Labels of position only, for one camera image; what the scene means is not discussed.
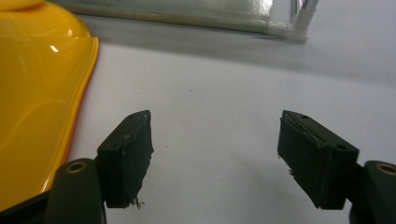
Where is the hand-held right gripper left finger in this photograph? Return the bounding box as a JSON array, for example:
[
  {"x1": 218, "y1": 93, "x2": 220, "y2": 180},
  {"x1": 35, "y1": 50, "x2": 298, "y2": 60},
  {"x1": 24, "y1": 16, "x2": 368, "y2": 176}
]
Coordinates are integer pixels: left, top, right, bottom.
[{"x1": 94, "y1": 109, "x2": 155, "y2": 209}]

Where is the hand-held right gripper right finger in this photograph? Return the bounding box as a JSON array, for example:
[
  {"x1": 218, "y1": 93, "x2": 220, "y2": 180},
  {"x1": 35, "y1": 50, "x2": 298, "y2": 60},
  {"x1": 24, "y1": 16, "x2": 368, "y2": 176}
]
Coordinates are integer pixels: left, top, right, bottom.
[{"x1": 276, "y1": 109, "x2": 361, "y2": 210}]

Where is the yellow rubber rain boot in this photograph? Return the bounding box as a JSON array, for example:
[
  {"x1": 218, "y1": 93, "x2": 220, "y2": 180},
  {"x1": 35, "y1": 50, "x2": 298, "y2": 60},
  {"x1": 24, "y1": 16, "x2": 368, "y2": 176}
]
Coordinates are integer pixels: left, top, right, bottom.
[{"x1": 0, "y1": 0, "x2": 100, "y2": 213}]

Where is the clear two-tier shoe rack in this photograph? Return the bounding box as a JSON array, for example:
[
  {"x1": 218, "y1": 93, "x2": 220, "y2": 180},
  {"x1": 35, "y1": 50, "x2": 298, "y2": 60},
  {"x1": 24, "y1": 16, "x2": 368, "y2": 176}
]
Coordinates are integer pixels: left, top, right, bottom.
[{"x1": 46, "y1": 0, "x2": 320, "y2": 44}]

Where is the wooden framed white board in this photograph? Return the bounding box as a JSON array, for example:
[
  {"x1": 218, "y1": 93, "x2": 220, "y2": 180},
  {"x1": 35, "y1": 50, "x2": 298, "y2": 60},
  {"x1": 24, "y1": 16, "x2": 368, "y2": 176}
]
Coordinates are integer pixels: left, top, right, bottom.
[{"x1": 66, "y1": 0, "x2": 396, "y2": 224}]

